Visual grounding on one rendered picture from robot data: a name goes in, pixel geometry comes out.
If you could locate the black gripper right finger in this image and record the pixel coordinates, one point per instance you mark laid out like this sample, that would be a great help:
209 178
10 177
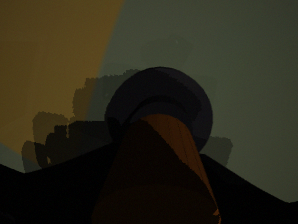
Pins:
240 202

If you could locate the orange cylindrical knob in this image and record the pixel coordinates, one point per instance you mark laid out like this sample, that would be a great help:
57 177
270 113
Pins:
157 178

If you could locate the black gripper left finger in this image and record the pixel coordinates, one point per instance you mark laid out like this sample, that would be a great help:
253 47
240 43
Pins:
63 194

